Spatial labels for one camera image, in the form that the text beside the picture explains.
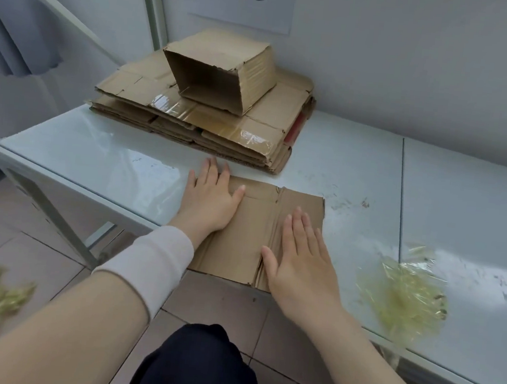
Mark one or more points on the person's left hand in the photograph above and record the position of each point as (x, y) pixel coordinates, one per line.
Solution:
(207, 203)

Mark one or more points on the person's right hand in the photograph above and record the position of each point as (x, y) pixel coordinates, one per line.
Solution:
(303, 275)

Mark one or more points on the torn-edge brown cardboard box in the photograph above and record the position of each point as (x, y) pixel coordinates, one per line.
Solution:
(244, 242)

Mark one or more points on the clear tape wad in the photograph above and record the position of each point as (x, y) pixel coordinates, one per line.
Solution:
(404, 302)

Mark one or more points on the red printed cardboard box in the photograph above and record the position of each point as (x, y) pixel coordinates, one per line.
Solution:
(296, 129)

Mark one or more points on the plain brown cardboard box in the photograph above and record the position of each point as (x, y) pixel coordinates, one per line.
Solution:
(279, 107)

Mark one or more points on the large cardboard box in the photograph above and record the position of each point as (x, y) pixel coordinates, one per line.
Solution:
(222, 52)

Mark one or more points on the person's left forearm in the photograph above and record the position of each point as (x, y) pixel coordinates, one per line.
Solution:
(43, 334)

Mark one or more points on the person's right forearm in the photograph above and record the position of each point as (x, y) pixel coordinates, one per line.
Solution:
(365, 374)

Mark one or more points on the person's black trousers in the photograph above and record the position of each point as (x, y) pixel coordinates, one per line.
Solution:
(196, 367)

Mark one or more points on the white wrist sleeve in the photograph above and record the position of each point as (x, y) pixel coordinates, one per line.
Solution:
(148, 260)

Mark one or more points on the white handwritten paper sign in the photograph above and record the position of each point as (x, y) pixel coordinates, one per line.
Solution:
(239, 9)

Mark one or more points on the white metal shelf rack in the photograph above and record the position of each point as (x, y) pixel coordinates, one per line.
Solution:
(154, 10)

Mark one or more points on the grey curtain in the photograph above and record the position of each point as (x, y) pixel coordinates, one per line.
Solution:
(14, 32)

